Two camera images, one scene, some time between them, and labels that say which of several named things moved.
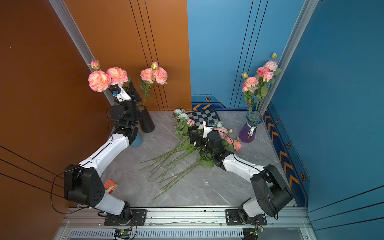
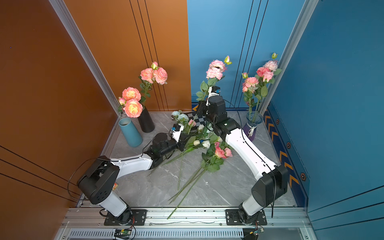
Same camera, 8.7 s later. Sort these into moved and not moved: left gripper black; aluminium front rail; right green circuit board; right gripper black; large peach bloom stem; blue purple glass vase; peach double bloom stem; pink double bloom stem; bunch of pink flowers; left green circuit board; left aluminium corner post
Moved: left gripper black; right gripper black; bunch of pink flowers; large peach bloom stem
Not moved: left aluminium corner post; aluminium front rail; left green circuit board; pink double bloom stem; blue purple glass vase; right green circuit board; peach double bloom stem
